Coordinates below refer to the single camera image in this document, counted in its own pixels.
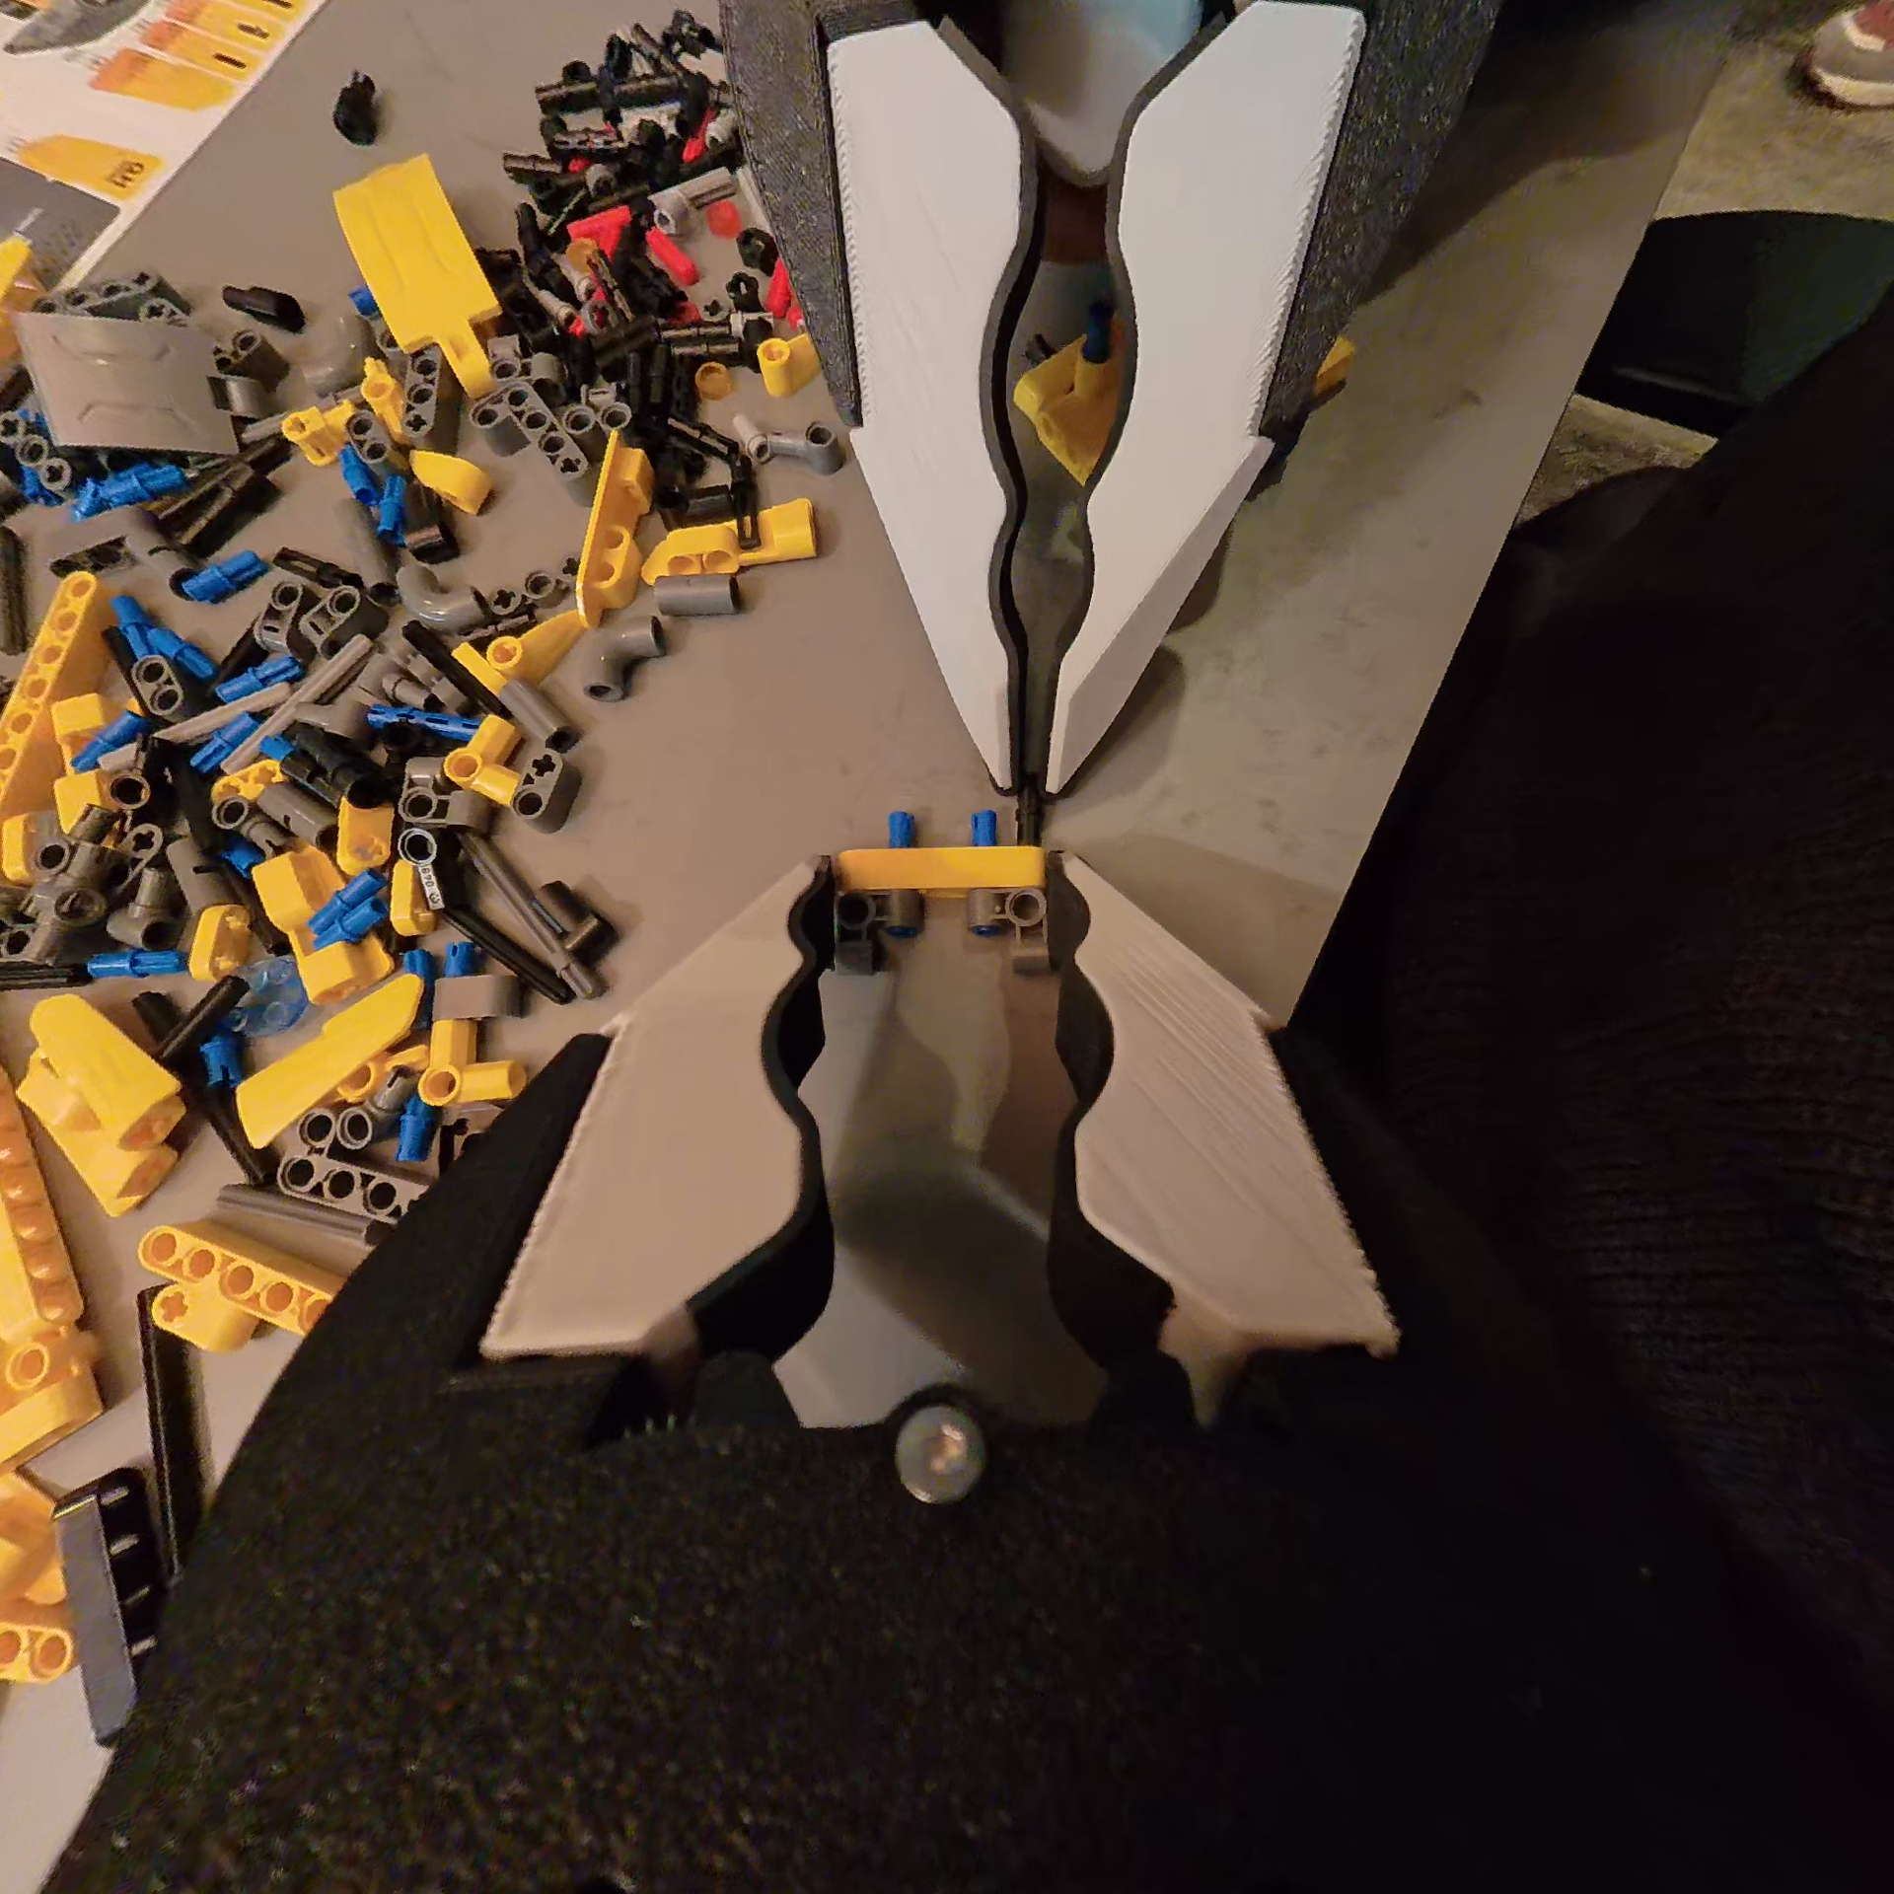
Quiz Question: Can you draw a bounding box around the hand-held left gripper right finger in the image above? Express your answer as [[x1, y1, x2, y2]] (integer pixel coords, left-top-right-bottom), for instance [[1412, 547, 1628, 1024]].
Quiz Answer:
[[1041, 851, 1401, 1422]]

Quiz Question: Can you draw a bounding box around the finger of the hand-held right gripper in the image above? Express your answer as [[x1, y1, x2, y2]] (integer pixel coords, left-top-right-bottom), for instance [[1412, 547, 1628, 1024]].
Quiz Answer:
[[824, 11, 1036, 801], [1039, 0, 1370, 798]]

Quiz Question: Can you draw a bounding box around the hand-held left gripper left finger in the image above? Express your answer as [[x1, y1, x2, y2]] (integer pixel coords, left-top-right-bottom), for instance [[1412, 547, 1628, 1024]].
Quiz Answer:
[[479, 855, 837, 1385]]

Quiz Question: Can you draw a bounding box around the yellow beam with blue pins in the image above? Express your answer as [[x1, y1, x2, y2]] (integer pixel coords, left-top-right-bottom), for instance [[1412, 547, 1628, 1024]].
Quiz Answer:
[[828, 806, 1056, 979]]

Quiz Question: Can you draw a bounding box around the yellow curved panel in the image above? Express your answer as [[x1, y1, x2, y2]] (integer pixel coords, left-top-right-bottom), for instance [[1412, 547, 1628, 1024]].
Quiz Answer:
[[331, 152, 508, 400]]

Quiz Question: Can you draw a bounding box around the person's dark knit clothing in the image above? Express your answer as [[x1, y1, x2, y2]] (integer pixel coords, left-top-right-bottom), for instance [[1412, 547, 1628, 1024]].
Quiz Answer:
[[1287, 317, 1894, 1894]]

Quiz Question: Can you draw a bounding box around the pile of toy building parts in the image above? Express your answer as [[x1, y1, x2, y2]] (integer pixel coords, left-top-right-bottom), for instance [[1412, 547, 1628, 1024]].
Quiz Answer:
[[0, 7, 862, 1748]]

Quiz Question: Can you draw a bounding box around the black chair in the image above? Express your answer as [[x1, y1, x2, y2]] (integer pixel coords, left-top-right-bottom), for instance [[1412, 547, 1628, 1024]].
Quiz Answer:
[[1576, 214, 1894, 446]]

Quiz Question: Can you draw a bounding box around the printed instruction sheet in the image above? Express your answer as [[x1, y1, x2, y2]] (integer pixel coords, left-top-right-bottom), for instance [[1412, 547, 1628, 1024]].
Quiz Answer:
[[0, 0, 327, 284]]

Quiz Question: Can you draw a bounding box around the grey curved panel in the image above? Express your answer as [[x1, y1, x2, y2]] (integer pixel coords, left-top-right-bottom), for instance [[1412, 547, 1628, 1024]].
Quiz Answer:
[[6, 307, 240, 458]]

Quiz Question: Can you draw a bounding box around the yellow frame assembly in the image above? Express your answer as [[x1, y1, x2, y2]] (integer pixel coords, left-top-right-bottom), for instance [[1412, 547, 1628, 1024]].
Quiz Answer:
[[1013, 295, 1357, 486]]

